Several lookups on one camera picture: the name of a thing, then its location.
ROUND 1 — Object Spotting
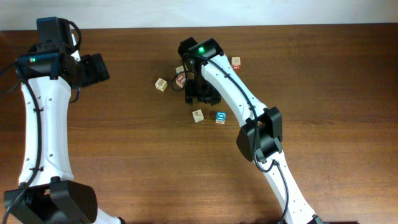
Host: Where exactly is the red letter I block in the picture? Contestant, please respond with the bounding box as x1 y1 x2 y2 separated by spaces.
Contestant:
175 73 186 88

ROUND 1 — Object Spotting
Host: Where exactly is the ice cream cone block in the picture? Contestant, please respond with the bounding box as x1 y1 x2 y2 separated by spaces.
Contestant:
192 110 204 123

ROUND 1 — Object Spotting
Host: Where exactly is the blue letter D block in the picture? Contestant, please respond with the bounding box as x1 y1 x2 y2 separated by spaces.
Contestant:
215 111 226 124

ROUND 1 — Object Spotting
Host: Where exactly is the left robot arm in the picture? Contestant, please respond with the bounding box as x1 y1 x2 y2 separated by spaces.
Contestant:
4 17 123 223

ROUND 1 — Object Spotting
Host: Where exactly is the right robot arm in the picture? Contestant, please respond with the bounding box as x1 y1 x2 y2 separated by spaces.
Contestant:
178 37 322 224

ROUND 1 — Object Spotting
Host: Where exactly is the block with number one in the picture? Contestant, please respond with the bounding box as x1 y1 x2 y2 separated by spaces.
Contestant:
175 65 185 75

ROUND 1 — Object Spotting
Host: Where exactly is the plain top red-sided block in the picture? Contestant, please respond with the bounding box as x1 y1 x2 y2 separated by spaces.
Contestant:
231 57 241 70

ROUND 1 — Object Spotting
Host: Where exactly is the left black cable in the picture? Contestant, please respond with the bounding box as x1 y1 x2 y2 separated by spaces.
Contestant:
0 60 43 224

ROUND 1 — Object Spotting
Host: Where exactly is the black cable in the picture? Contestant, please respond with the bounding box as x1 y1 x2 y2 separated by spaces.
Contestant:
170 54 290 224
0 60 43 224

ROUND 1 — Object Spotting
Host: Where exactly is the right black cable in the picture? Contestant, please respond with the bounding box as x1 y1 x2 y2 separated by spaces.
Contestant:
170 54 290 224

